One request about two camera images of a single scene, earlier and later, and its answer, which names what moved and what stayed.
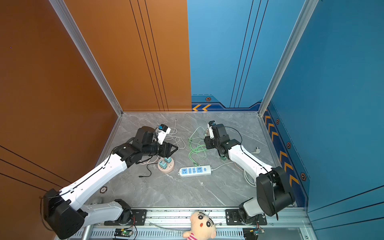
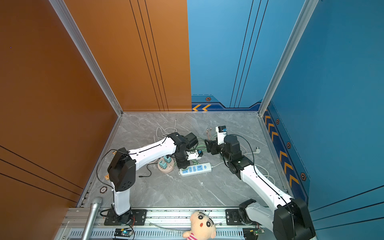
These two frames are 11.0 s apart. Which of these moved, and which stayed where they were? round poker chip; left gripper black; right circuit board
Moved: left gripper black
Stayed: round poker chip; right circuit board
